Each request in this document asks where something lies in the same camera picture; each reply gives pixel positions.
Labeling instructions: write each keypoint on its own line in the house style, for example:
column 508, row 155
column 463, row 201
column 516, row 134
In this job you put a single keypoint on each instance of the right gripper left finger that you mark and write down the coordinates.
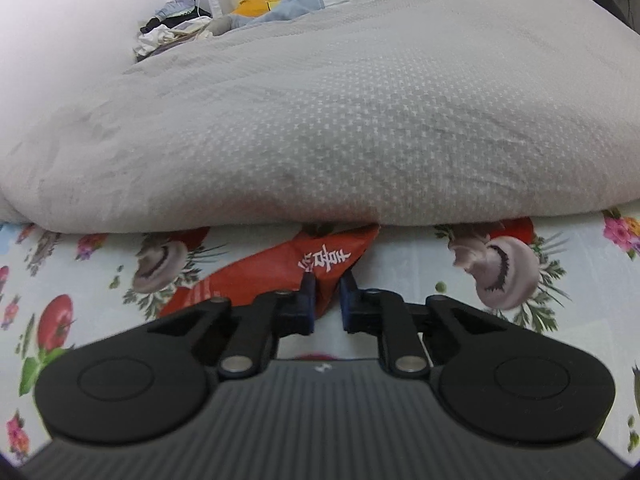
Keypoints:
column 297, row 308

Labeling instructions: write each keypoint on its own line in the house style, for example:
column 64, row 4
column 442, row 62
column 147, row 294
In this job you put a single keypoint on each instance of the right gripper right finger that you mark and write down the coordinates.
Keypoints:
column 353, row 318

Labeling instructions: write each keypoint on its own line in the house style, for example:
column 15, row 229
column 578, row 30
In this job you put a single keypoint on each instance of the orange red snack pouch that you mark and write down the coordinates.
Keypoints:
column 327, row 258

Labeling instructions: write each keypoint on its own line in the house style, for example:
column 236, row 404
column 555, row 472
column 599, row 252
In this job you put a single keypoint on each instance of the grey quilt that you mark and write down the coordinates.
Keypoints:
column 401, row 112

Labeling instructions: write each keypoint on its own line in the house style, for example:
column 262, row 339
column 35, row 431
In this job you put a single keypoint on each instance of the floral bed sheet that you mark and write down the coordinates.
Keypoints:
column 59, row 292

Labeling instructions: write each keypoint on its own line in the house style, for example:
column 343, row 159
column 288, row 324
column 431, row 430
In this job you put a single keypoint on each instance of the yellow pillow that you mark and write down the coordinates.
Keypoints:
column 255, row 8

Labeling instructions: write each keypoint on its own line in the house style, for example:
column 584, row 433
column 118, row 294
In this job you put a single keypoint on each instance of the cardboard box with clothes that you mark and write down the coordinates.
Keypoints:
column 176, row 21

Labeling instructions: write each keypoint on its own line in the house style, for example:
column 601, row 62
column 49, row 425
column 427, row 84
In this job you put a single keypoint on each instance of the white bottle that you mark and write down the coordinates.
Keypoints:
column 215, row 8

